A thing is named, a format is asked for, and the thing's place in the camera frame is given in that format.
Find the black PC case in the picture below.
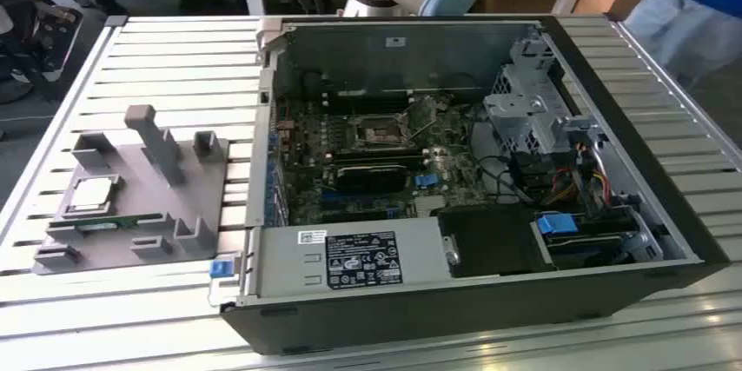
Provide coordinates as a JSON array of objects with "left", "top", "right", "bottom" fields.
[{"left": 217, "top": 14, "right": 729, "bottom": 357}]

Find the hard disk in blue carrier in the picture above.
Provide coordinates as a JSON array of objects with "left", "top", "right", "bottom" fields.
[{"left": 533, "top": 211, "right": 628, "bottom": 268}]

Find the black graphics card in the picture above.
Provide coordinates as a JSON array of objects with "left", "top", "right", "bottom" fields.
[{"left": 333, "top": 163, "right": 411, "bottom": 194}]

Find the black RAM stick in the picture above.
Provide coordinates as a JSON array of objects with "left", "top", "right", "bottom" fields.
[{"left": 333, "top": 156, "right": 424, "bottom": 169}]

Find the green motherboard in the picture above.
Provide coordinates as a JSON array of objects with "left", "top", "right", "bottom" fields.
[{"left": 269, "top": 92, "right": 495, "bottom": 227}]

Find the CPU with silver lid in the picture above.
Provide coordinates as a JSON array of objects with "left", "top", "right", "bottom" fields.
[{"left": 66, "top": 178, "right": 120, "bottom": 211}]

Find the metal socket cover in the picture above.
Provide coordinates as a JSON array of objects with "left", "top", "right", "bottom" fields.
[{"left": 404, "top": 95, "right": 451, "bottom": 125}]

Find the silver power supply with label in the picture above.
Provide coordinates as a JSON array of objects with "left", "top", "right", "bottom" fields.
[{"left": 252, "top": 225, "right": 455, "bottom": 299}]

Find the coloured wire bundle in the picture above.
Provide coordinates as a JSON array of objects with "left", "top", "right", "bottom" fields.
[{"left": 548, "top": 161, "right": 613, "bottom": 212}]

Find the black wire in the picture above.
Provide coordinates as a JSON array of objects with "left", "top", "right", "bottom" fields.
[{"left": 476, "top": 155, "right": 535, "bottom": 206}]

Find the silver metal drive cage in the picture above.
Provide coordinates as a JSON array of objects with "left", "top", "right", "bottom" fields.
[{"left": 481, "top": 62, "right": 581, "bottom": 160}]

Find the thin metal locking lever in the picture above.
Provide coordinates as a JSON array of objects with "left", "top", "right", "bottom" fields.
[{"left": 411, "top": 118, "right": 440, "bottom": 141}]

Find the green RAM stick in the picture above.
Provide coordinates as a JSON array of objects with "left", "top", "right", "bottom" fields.
[{"left": 48, "top": 213, "right": 161, "bottom": 234}]

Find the CPU socket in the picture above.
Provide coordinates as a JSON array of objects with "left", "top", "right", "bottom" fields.
[{"left": 346, "top": 114, "right": 416, "bottom": 150}]

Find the grey parts rack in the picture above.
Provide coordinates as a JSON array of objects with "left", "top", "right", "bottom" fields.
[{"left": 32, "top": 104, "right": 232, "bottom": 276}]

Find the silver chipset heatsink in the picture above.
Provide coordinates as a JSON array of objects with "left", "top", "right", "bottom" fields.
[{"left": 412, "top": 194, "right": 445, "bottom": 218}]

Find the black plastic shroud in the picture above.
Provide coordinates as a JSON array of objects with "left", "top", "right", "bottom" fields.
[{"left": 436, "top": 205, "right": 559, "bottom": 279}]

